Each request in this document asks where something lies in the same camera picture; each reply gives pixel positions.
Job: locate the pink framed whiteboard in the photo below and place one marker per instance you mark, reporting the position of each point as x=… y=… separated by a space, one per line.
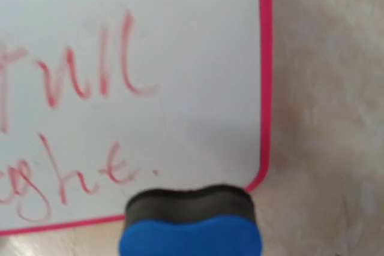
x=101 y=99

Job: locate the blue whiteboard eraser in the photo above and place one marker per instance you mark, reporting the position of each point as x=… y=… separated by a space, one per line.
x=214 y=220

